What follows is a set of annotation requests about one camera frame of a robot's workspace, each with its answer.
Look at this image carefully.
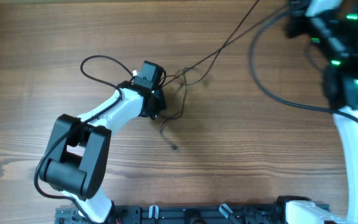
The black cable bundle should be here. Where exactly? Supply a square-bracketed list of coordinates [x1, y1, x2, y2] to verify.
[150, 0, 291, 152]

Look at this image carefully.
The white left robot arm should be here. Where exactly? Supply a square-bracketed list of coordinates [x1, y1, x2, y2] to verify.
[34, 61, 167, 223]

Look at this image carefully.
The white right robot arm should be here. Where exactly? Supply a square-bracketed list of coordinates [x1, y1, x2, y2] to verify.
[285, 1, 358, 223]

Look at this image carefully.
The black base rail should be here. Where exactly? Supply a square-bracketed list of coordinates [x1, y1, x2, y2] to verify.
[54, 203, 331, 224]

